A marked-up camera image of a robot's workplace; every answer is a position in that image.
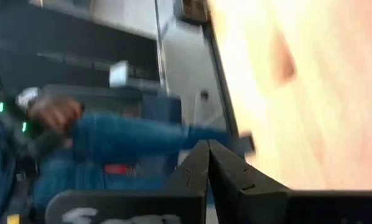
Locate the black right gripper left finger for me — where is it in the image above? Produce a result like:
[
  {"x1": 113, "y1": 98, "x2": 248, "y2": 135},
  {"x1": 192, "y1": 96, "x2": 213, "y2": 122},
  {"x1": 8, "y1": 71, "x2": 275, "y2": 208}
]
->
[{"x1": 44, "y1": 139, "x2": 210, "y2": 224}]

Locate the person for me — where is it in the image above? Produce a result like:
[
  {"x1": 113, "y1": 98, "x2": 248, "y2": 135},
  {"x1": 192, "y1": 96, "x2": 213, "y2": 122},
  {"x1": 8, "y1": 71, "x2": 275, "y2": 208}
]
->
[{"x1": 0, "y1": 93, "x2": 236, "y2": 218}]

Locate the silver frame bracket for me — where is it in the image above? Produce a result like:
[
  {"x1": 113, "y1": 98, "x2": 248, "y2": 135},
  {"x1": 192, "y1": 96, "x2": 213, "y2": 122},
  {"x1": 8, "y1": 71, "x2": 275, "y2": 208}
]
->
[{"x1": 109, "y1": 60, "x2": 130, "y2": 88}]

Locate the black aluminium table frame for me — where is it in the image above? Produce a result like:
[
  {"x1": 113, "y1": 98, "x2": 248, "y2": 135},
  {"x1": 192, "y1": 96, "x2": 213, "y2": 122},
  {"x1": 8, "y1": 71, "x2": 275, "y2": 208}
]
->
[{"x1": 203, "y1": 21, "x2": 256, "y2": 158}]

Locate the person's hand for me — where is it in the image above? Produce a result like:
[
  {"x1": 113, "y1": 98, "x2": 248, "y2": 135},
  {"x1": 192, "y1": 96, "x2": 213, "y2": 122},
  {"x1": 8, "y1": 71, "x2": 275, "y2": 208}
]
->
[{"x1": 28, "y1": 96, "x2": 83, "y2": 133}]

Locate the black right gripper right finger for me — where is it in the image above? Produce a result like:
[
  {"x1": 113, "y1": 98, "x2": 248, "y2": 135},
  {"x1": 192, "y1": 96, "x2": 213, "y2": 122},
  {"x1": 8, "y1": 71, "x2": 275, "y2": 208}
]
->
[{"x1": 208, "y1": 139, "x2": 372, "y2": 224}]

